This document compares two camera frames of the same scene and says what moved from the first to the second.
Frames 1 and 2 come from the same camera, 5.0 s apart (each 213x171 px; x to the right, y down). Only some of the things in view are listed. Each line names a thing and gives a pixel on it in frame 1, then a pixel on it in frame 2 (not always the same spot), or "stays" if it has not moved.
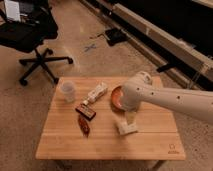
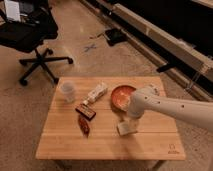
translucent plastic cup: (68, 88) stays
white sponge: (124, 128) stays
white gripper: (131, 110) to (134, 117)
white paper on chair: (12, 10) stays
